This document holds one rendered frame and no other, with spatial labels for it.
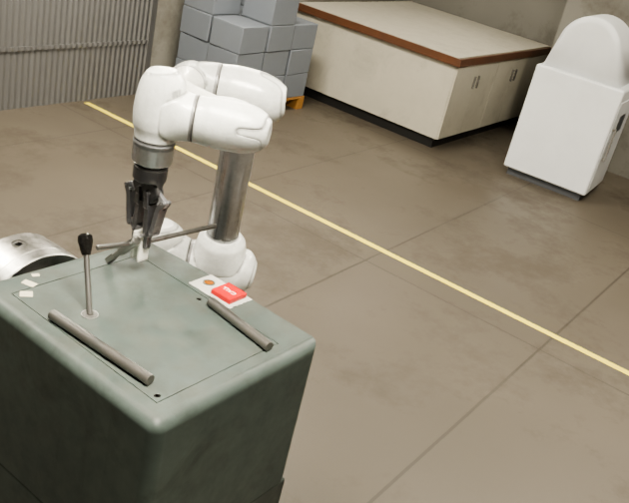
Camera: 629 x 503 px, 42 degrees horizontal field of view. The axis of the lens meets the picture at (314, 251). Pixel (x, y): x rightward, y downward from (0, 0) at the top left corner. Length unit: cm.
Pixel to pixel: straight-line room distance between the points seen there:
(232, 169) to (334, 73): 585
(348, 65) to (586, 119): 230
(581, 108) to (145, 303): 587
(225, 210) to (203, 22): 487
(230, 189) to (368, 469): 153
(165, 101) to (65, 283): 46
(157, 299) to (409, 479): 193
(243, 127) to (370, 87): 628
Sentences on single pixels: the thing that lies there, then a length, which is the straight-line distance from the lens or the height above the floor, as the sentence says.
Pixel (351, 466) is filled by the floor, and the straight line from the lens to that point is 350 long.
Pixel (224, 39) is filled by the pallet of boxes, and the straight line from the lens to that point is 710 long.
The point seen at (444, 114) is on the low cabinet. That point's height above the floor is 35.
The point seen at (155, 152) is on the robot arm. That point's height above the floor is 157.
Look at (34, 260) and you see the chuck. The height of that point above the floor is 123.
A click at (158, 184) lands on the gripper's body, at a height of 149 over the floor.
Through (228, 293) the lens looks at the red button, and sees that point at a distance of 189.
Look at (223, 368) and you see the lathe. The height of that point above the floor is 125.
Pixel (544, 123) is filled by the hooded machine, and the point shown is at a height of 55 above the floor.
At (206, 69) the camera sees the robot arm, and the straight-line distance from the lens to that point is 228.
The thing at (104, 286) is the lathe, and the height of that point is 126.
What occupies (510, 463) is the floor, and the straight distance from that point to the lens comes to 384.
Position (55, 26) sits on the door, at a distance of 673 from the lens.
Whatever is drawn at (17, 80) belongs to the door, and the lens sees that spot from 665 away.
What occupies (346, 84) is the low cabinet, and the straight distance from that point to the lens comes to 813.
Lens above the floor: 220
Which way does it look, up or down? 25 degrees down
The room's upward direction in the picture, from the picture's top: 13 degrees clockwise
